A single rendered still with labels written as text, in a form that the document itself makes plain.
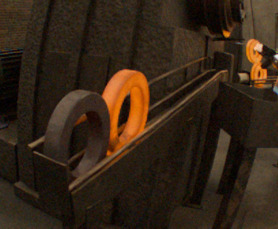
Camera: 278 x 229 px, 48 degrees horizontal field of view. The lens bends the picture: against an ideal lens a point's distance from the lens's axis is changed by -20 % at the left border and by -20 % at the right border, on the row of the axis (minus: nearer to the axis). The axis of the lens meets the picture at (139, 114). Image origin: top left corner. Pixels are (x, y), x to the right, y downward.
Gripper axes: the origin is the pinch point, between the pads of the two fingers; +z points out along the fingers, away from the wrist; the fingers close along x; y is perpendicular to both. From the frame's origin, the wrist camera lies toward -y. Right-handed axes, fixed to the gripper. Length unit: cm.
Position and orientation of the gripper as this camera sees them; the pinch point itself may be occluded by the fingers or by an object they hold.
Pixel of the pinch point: (254, 48)
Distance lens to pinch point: 210.1
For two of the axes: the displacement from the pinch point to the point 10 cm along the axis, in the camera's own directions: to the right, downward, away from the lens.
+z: -4.5, -5.2, 7.2
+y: 2.5, -8.5, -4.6
